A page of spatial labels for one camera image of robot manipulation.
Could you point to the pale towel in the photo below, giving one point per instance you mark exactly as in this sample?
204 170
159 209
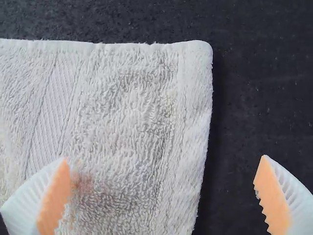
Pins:
117 102

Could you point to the black mat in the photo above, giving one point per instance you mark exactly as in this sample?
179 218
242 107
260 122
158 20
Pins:
259 73

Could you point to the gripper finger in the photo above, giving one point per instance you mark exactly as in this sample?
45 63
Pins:
286 195
29 205

